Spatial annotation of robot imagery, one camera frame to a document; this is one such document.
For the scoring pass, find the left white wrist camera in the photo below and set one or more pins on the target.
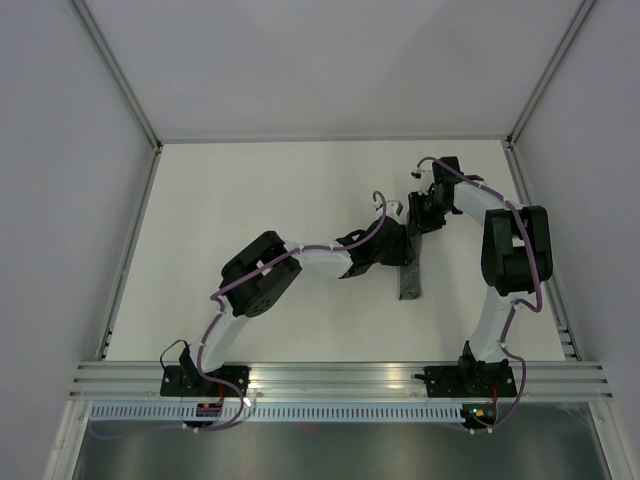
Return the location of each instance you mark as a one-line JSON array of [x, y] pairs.
[[393, 208]]

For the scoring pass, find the left aluminium frame post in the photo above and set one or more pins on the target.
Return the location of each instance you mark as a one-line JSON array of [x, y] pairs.
[[97, 38]]

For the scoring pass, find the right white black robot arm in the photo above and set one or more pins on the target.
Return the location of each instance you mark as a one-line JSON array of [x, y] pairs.
[[516, 259]]

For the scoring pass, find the aluminium frame post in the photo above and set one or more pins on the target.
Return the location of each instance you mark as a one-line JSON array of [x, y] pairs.
[[97, 38], [570, 35]]

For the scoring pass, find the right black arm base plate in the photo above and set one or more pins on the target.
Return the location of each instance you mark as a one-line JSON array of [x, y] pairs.
[[455, 382]]

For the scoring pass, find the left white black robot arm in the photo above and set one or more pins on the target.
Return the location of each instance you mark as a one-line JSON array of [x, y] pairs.
[[256, 278]]

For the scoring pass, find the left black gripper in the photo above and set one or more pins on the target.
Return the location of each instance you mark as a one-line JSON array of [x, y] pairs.
[[401, 255]]

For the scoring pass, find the aluminium front rail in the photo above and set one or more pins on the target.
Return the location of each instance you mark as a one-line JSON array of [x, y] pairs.
[[546, 381]]

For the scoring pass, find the grey cloth napkin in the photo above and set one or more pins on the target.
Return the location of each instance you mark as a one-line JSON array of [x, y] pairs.
[[409, 275]]

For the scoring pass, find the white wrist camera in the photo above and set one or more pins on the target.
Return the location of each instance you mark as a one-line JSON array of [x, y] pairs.
[[393, 208], [423, 180]]

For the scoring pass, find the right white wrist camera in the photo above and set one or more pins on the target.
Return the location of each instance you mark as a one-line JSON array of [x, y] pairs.
[[423, 180]]

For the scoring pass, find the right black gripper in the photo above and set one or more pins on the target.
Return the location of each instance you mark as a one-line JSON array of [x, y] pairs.
[[418, 220]]

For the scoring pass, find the right aluminium frame post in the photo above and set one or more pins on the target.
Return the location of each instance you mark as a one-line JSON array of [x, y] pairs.
[[570, 35]]

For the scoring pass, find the white slotted cable duct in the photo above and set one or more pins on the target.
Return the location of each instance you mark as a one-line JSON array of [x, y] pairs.
[[344, 412]]

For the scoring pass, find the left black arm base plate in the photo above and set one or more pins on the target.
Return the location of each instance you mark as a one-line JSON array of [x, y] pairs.
[[176, 383]]

